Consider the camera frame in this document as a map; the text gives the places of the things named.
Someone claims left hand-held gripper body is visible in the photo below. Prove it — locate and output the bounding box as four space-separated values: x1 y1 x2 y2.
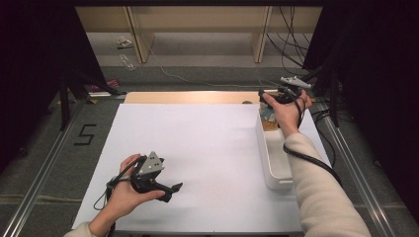
129 150 167 196

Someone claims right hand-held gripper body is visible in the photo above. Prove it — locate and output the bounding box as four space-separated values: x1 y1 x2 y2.
267 75 312 106

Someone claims white plastic storage bin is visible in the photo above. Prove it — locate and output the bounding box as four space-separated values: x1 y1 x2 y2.
255 106 294 192

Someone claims person's right hand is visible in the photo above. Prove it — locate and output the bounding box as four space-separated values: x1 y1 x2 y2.
262 89 313 139

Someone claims person's left hand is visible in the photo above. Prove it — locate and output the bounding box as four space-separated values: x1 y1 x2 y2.
95 153 166 228

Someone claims black metal stand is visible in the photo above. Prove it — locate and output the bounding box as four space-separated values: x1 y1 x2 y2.
58 67 127 132
300 63 341 128

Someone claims white table mat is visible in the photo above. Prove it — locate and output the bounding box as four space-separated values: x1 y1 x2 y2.
72 103 332 233

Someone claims light wooden table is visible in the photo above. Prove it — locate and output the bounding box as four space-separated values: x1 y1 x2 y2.
124 91 304 105

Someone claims black curtain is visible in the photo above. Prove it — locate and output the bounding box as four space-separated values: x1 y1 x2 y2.
302 0 419 215
0 0 108 172

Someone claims pink cloth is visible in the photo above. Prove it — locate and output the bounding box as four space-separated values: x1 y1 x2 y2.
91 78 121 93

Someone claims light wooden shelf unit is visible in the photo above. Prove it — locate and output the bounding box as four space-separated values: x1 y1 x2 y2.
75 5 323 64

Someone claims clear plastic bottle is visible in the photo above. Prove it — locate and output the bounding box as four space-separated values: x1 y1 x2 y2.
119 53 136 72

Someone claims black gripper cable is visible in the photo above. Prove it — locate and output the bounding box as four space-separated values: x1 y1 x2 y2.
282 88 344 188
92 155 146 237

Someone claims bundle of black cables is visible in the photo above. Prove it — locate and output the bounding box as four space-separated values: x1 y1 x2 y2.
266 5 312 77

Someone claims black floor cable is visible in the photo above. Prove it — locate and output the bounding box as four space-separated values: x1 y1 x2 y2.
310 110 338 160

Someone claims white floor cable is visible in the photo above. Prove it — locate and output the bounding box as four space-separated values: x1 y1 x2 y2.
147 48 285 91

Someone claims aluminium floor rail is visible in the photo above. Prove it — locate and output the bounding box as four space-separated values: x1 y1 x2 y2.
2 101 84 237
315 101 398 237

